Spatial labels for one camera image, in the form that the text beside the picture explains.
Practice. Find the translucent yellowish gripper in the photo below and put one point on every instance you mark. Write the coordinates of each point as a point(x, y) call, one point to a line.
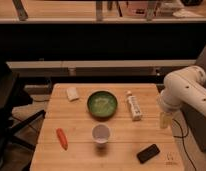
point(165, 120)

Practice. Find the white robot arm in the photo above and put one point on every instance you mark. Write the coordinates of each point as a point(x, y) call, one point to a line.
point(182, 86)

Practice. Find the white tube bottle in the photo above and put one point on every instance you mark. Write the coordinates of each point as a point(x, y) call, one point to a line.
point(134, 107)

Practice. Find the black smartphone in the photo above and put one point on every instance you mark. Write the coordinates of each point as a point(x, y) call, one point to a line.
point(148, 153)

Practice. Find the green bowl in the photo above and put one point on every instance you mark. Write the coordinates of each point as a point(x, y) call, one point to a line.
point(102, 104)

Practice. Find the white paper cup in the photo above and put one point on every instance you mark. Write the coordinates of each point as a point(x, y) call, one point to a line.
point(101, 133)

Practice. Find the wooden table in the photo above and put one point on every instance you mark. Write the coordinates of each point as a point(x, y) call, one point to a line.
point(134, 142)

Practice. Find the orange carrot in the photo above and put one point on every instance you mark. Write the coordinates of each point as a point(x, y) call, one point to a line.
point(62, 138)

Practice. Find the black office chair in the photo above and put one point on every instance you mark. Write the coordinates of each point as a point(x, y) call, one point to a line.
point(12, 94)

